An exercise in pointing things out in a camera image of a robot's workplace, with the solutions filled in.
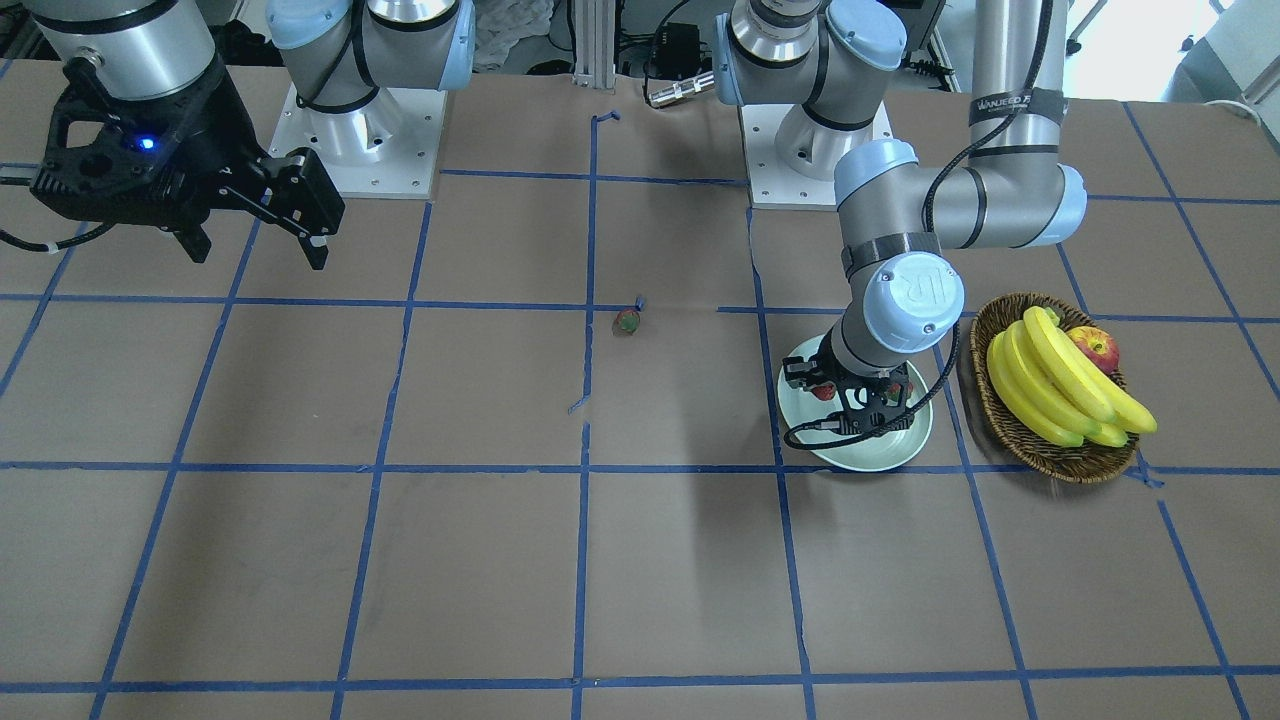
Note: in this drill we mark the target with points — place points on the yellow banana bunch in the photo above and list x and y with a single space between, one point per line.
1054 390

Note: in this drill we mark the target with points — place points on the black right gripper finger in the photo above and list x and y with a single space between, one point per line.
314 246
195 242

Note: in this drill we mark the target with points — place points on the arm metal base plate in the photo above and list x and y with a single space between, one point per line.
400 160
791 158

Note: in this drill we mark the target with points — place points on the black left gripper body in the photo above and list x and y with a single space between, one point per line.
800 377

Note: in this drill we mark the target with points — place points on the brown wicker basket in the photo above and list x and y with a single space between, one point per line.
990 418

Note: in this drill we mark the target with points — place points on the black power adapter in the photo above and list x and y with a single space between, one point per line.
676 52

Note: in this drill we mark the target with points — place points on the red apple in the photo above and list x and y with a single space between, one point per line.
1098 346

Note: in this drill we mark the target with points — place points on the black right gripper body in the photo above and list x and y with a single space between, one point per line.
222 128

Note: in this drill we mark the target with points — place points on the aluminium frame post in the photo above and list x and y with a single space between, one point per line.
594 26

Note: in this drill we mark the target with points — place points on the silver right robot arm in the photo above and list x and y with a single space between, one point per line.
338 53

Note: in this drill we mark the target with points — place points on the light green plate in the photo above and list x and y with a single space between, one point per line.
888 452

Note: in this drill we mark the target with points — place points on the silver cylindrical connector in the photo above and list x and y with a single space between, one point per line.
680 91

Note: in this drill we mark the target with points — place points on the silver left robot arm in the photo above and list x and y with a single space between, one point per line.
1007 189

